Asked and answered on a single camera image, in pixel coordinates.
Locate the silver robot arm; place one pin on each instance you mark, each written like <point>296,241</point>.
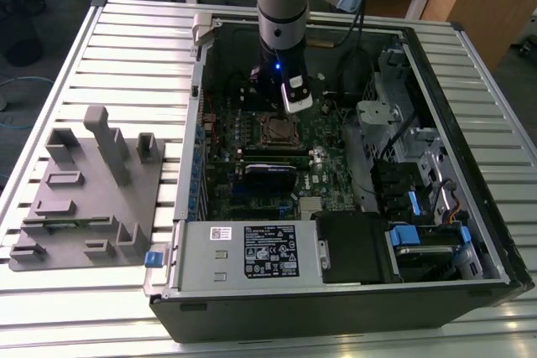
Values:
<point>281,6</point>

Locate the grey case latch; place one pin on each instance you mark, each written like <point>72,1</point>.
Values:
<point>202,27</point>

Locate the green motherboard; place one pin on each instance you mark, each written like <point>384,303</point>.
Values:
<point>331,165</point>

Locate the silver CPU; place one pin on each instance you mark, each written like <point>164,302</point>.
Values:
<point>280,129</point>

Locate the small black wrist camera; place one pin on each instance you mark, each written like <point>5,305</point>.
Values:
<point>255,74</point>

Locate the blue release latch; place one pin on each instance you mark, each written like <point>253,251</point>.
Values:
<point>153,259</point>

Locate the black office chair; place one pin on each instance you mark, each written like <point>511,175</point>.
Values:
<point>25,43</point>

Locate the black graphics card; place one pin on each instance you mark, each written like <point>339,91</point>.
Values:
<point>270,184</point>

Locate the silver chipset heatsink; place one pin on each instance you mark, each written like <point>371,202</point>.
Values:
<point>310,204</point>

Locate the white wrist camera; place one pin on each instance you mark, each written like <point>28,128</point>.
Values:
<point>298,100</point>

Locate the grey power supply unit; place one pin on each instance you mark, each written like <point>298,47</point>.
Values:
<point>201,266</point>

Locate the grey parts rack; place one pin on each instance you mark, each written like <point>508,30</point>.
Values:
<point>84,190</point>

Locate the silver metal drive cage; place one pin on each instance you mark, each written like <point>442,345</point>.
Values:
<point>377,112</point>

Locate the black PC case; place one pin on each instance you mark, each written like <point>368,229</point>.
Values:
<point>293,316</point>

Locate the black disk bay bracket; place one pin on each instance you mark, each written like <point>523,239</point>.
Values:
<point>394,182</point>

